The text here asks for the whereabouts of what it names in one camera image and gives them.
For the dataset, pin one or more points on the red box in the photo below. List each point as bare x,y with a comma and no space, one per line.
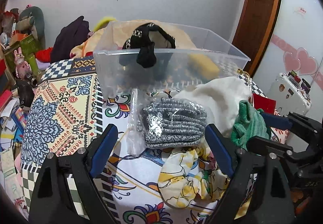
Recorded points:
4,99

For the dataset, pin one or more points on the yellow sponge block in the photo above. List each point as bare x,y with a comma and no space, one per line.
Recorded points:
204,66

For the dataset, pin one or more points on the dark purple garment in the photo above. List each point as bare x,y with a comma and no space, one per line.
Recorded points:
70,36

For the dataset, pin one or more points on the grey plush toy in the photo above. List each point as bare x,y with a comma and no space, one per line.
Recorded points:
31,20

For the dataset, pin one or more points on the pink rabbit plush toy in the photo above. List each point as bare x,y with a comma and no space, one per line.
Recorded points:
22,67

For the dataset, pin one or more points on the yellow round cushion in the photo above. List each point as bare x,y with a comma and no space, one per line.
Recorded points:
103,23

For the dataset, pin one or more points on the grey gloves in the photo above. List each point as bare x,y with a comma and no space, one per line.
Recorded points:
162,122

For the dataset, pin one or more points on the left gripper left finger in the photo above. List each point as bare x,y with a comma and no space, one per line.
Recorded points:
52,200

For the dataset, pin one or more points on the green storage basket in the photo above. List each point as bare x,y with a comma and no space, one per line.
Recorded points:
29,46

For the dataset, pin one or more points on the white small suitcase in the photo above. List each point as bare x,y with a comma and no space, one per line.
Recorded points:
291,94

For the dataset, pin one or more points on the white wardrobe with hearts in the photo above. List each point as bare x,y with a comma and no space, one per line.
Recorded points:
299,25

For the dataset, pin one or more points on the white drawstring pouch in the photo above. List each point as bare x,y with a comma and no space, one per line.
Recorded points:
220,98

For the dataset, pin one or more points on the patterned bed cover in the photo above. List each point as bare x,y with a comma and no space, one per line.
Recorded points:
67,113

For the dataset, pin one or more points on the black knitted hat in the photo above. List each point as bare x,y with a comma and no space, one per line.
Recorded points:
145,38

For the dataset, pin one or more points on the clear plastic storage bin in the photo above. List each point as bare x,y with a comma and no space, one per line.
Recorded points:
118,72

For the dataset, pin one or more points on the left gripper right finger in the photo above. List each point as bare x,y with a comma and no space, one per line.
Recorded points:
258,191

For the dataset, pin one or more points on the orange fleece blanket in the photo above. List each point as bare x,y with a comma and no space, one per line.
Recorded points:
119,31

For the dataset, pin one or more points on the floral yellow scrunchie cloth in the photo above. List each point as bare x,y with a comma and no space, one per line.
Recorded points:
179,188

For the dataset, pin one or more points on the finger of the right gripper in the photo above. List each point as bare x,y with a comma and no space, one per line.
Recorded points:
263,147
275,121

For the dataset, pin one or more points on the brown wooden door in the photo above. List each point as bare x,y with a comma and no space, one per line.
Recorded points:
255,29

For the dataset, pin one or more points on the green knitted cloth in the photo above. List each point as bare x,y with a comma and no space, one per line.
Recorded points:
248,123

